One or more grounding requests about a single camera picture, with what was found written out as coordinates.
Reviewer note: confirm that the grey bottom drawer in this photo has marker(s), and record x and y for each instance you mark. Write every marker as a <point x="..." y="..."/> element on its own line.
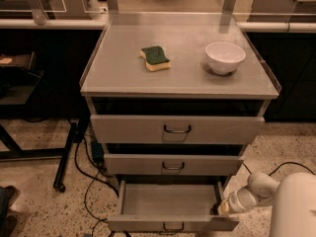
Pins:
<point x="170" y="208"/>

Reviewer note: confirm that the grey top drawer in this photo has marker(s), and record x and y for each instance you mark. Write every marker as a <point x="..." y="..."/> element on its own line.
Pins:
<point x="175" y="129"/>

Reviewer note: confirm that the padded gripper body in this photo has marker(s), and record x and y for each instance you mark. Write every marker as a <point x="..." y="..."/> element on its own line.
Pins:
<point x="237" y="200"/>

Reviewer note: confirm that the green and yellow sponge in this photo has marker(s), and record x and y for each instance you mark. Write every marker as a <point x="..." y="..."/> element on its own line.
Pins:
<point x="154" y="58"/>

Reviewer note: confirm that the black power adapter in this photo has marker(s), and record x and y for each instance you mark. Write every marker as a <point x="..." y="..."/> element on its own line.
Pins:
<point x="97" y="152"/>

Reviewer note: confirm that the black metal table frame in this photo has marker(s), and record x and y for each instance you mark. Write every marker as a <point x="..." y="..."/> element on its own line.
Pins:
<point x="18" y="81"/>

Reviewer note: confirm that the grey drawer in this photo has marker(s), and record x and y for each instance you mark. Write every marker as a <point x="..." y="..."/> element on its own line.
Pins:
<point x="170" y="208"/>
<point x="189" y="165"/>
<point x="175" y="129"/>

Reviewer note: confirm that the white ceramic bowl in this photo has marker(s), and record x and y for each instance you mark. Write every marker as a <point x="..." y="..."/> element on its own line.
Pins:
<point x="224" y="57"/>

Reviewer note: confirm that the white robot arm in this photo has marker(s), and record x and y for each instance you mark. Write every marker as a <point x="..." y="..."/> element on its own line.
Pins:
<point x="293" y="202"/>

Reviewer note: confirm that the grey metal drawer cabinet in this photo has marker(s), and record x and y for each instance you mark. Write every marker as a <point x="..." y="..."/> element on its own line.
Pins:
<point x="117" y="82"/>

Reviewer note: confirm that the white horizontal rail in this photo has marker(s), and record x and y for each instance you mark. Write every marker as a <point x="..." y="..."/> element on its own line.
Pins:
<point x="296" y="28"/>

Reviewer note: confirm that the grey middle drawer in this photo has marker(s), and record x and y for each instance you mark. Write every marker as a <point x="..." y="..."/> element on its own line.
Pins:
<point x="189" y="165"/>

